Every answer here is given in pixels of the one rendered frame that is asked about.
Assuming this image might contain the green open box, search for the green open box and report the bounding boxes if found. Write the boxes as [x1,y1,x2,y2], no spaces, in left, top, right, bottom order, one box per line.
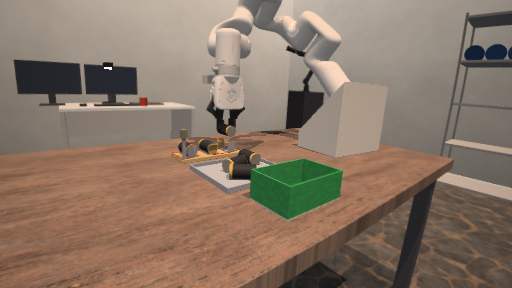
[250,158,343,222]

